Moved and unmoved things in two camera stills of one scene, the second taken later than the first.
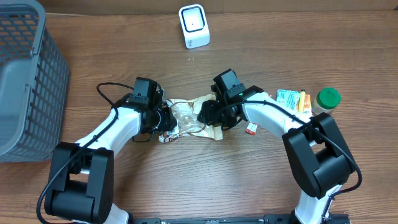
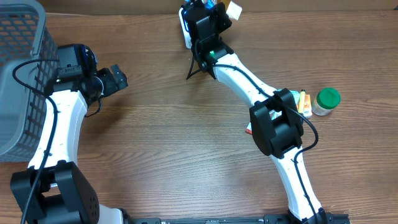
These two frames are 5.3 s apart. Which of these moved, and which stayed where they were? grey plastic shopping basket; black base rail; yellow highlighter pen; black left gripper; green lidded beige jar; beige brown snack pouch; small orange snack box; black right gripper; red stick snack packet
Moved: beige brown snack pouch; black right gripper; black left gripper
Stayed: red stick snack packet; yellow highlighter pen; green lidded beige jar; small orange snack box; black base rail; grey plastic shopping basket
